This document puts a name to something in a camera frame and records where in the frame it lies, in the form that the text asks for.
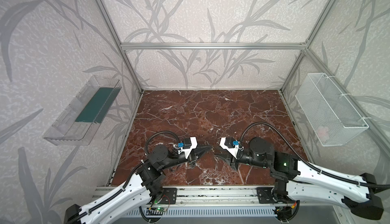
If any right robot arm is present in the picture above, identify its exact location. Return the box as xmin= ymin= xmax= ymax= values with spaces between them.
xmin=217 ymin=137 xmax=384 ymax=221

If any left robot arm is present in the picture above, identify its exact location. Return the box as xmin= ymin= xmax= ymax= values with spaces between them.
xmin=64 ymin=143 xmax=212 ymax=224

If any small circuit board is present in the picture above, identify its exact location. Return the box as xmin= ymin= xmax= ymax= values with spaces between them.
xmin=147 ymin=207 xmax=169 ymax=215

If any pink object in basket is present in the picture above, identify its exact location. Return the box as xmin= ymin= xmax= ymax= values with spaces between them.
xmin=316 ymin=126 xmax=329 ymax=137

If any green felt pad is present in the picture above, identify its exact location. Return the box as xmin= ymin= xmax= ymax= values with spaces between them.
xmin=75 ymin=87 xmax=121 ymax=124

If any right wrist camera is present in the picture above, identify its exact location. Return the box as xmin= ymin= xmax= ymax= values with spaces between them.
xmin=219 ymin=137 xmax=243 ymax=159

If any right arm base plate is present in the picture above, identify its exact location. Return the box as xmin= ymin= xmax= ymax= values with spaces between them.
xmin=256 ymin=186 xmax=275 ymax=204

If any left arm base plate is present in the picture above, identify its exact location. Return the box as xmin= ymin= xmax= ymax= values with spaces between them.
xmin=158 ymin=187 xmax=178 ymax=205

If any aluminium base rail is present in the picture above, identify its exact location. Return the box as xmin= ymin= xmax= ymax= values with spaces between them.
xmin=88 ymin=185 xmax=345 ymax=208

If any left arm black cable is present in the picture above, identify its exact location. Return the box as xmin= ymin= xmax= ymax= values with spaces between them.
xmin=65 ymin=131 xmax=181 ymax=224

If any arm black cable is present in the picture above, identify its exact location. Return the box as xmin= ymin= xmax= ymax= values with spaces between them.
xmin=65 ymin=131 xmax=181 ymax=224
xmin=239 ymin=122 xmax=390 ymax=190

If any white wire mesh basket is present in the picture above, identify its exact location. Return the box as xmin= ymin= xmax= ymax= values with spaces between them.
xmin=296 ymin=73 xmax=369 ymax=147

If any clear plastic wall bin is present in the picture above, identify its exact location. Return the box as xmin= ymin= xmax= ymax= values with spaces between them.
xmin=43 ymin=75 xmax=122 ymax=146

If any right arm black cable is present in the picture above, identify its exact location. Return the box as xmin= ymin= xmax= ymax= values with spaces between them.
xmin=239 ymin=122 xmax=390 ymax=190

